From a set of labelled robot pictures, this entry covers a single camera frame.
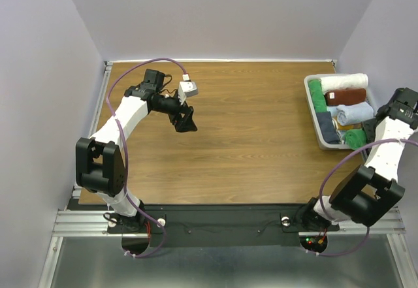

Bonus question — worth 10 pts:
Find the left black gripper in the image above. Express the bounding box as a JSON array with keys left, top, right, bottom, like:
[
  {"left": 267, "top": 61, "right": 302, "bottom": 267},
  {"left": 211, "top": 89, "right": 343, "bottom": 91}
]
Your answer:
[{"left": 153, "top": 91, "right": 198, "bottom": 133}]

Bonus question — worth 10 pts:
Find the green towel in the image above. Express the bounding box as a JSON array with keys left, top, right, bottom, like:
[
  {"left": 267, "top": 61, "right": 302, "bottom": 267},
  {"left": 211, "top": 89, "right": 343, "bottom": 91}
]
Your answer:
[
  {"left": 308, "top": 79, "right": 327, "bottom": 112},
  {"left": 343, "top": 129, "right": 367, "bottom": 150}
]

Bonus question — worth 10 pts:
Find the light blue towel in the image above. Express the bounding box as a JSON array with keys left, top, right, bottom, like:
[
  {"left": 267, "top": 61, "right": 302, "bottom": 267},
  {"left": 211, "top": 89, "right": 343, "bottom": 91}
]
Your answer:
[
  {"left": 336, "top": 102, "right": 374, "bottom": 126},
  {"left": 327, "top": 106, "right": 338, "bottom": 117}
]

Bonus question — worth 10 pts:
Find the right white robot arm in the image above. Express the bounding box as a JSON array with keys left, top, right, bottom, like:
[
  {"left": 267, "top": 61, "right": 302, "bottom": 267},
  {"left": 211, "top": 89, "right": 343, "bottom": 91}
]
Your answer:
[{"left": 300, "top": 88, "right": 417, "bottom": 229}]

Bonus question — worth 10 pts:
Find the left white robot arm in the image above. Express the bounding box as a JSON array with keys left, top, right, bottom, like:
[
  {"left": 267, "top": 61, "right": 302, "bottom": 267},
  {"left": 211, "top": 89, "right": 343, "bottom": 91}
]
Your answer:
[{"left": 75, "top": 69, "right": 198, "bottom": 232}]

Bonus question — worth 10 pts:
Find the rolled orange patterned towel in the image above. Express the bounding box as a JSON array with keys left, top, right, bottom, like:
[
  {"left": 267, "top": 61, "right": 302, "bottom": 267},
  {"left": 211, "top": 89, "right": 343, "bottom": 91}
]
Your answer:
[{"left": 332, "top": 119, "right": 361, "bottom": 131}]

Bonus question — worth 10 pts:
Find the rolled brown towel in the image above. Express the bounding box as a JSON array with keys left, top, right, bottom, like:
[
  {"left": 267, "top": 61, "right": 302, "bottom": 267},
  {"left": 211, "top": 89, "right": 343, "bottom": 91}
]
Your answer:
[{"left": 325, "top": 88, "right": 367, "bottom": 106}]

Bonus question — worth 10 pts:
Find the rolled dark blue towel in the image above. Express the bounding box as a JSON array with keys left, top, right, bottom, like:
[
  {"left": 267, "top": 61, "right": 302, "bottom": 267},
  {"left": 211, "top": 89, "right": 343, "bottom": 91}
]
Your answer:
[{"left": 316, "top": 112, "right": 342, "bottom": 144}]

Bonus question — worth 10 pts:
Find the rolled light blue towel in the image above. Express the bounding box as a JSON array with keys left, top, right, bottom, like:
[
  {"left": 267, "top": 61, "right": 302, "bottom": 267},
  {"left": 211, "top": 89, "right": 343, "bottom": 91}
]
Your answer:
[{"left": 327, "top": 106, "right": 338, "bottom": 117}]

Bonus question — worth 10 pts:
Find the rolled white towel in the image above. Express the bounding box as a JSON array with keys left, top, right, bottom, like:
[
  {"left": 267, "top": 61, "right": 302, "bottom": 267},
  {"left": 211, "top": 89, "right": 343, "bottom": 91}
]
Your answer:
[{"left": 319, "top": 73, "right": 368, "bottom": 93}]

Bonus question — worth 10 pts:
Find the white plastic basket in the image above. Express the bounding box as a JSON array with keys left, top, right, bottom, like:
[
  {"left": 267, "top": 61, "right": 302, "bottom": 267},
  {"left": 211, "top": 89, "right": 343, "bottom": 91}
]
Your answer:
[{"left": 304, "top": 74, "right": 376, "bottom": 150}]

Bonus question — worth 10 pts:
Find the rolled green towel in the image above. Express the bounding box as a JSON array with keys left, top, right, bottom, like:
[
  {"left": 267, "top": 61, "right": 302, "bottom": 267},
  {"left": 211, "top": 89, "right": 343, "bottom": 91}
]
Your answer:
[{"left": 308, "top": 79, "right": 327, "bottom": 112}]

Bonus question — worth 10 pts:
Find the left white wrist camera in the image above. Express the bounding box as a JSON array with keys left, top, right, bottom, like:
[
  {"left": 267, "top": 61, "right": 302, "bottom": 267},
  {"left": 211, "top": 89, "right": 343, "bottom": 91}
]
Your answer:
[{"left": 178, "top": 81, "right": 199, "bottom": 102}]

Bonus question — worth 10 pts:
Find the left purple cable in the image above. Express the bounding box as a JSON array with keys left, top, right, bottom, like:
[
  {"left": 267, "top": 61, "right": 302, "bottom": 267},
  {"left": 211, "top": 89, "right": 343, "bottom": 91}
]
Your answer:
[{"left": 106, "top": 57, "right": 190, "bottom": 259}]

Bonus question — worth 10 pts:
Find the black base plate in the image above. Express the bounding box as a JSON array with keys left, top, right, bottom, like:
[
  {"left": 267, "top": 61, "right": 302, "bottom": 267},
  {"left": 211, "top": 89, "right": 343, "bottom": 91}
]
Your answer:
[{"left": 103, "top": 204, "right": 339, "bottom": 251}]

